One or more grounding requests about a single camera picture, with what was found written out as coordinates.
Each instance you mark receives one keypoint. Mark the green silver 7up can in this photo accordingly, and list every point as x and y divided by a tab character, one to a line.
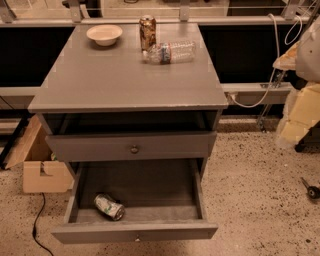
109	206

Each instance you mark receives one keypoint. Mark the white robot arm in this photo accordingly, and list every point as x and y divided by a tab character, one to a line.
308	53

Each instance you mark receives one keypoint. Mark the closed grey upper drawer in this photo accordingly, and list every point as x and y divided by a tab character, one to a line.
84	148

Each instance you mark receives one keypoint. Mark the grey drawer cabinet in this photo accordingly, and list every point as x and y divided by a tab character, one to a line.
94	90

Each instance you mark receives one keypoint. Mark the open grey middle drawer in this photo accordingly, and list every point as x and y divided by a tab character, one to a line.
163	200

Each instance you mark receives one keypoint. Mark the brown gold soda can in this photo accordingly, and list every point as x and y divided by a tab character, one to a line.
147	28

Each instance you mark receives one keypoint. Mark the clear plastic water bottle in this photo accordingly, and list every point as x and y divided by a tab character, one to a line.
170	52

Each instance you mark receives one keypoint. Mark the white paper bowl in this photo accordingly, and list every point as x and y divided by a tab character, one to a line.
104	35

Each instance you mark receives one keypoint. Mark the cardboard box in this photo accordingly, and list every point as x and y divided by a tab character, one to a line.
41	172

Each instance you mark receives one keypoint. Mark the metal diagonal rod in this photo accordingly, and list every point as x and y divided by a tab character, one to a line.
276	82

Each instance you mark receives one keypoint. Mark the black tool on floor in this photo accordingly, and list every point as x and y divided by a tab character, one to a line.
313	192

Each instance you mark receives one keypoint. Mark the grey metal rail beam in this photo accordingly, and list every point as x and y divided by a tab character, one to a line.
19	98

